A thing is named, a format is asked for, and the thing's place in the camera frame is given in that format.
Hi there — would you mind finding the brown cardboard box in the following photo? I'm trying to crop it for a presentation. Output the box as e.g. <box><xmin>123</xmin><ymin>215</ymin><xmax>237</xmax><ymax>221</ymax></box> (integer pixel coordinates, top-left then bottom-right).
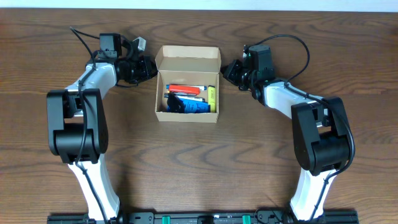
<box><xmin>155</xmin><ymin>45</ymin><xmax>221</xmax><ymax>123</ymax></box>

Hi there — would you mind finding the blue capped whiteboard marker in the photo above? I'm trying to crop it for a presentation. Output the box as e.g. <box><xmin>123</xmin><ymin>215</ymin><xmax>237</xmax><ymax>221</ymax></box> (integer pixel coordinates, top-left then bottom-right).
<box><xmin>165</xmin><ymin>84</ymin><xmax>207</xmax><ymax>91</ymax></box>

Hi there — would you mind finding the black capped whiteboard marker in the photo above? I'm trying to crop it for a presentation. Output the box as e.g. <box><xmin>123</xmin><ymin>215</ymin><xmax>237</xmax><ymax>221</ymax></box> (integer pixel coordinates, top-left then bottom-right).
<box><xmin>164</xmin><ymin>93</ymin><xmax>205</xmax><ymax>102</ymax></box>

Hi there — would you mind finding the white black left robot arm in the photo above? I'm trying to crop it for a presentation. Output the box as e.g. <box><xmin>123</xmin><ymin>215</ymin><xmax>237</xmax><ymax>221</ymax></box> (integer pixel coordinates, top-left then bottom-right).
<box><xmin>47</xmin><ymin>33</ymin><xmax>157</xmax><ymax>223</ymax></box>

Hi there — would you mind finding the red stapler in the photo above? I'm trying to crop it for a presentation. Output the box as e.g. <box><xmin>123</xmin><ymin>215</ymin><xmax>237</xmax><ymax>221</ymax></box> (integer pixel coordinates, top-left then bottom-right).
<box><xmin>169</xmin><ymin>85</ymin><xmax>201</xmax><ymax>95</ymax></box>

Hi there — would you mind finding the blue magnetic whiteboard duster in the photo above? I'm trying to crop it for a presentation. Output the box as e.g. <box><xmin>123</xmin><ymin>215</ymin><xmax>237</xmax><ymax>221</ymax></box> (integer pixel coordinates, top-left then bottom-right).
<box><xmin>182</xmin><ymin>100</ymin><xmax>210</xmax><ymax>113</ymax></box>

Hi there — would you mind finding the black correction tape dispenser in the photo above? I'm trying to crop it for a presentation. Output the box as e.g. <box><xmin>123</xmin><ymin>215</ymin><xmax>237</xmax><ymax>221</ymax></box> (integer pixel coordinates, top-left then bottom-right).
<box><xmin>167</xmin><ymin>93</ymin><xmax>185</xmax><ymax>113</ymax></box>

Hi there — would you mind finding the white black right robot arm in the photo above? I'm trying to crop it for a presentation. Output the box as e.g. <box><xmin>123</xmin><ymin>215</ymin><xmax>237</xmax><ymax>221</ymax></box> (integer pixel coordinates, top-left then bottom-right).
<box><xmin>221</xmin><ymin>45</ymin><xmax>355</xmax><ymax>223</ymax></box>

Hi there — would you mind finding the yellow highlighter pen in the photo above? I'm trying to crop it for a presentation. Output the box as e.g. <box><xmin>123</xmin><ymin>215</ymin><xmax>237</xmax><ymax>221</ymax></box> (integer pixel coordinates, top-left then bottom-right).
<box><xmin>208</xmin><ymin>85</ymin><xmax>216</xmax><ymax>113</ymax></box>

